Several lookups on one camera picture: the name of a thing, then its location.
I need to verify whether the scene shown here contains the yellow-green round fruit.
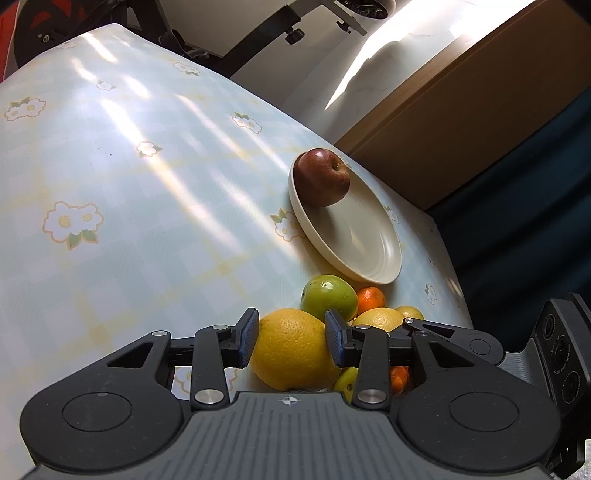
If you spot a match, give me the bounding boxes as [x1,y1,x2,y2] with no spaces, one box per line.
[396,305,425,320]

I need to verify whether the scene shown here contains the large yellow orange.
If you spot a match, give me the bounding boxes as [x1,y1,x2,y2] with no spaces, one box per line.
[249,308,341,391]
[352,307,405,332]

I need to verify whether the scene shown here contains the small tangerine low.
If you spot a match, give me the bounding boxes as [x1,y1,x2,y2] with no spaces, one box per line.
[390,366,409,395]

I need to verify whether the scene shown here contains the small yellow-green fruit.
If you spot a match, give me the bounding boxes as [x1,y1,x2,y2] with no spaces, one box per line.
[332,367,359,404]

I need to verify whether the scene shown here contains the small tangerine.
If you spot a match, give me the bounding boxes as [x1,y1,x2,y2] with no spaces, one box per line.
[356,286,387,316]

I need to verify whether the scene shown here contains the green apple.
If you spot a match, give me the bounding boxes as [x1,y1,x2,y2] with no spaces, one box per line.
[300,275,358,322]

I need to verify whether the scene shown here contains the cream round plate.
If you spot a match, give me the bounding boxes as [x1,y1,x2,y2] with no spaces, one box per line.
[288,160,403,285]

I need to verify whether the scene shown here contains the dark teal curtain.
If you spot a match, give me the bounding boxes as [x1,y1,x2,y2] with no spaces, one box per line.
[428,91,590,342]

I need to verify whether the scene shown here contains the floral plastic tablecloth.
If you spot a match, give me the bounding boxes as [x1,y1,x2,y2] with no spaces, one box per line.
[1,24,471,479]

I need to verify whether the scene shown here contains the dark red apple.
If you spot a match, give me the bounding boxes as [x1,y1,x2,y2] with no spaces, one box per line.
[293,148,351,207]

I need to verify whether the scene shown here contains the wooden wardrobe panel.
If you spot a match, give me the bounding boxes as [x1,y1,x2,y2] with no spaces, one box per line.
[337,1,590,209]

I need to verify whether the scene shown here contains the black exercise bike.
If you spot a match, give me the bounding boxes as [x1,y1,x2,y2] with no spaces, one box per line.
[1,0,397,78]

